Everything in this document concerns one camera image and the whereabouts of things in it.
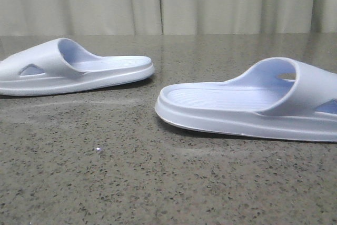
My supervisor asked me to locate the light blue slipper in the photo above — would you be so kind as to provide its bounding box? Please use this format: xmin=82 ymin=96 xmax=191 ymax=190
xmin=155 ymin=57 xmax=336 ymax=142
xmin=1 ymin=38 xmax=154 ymax=96

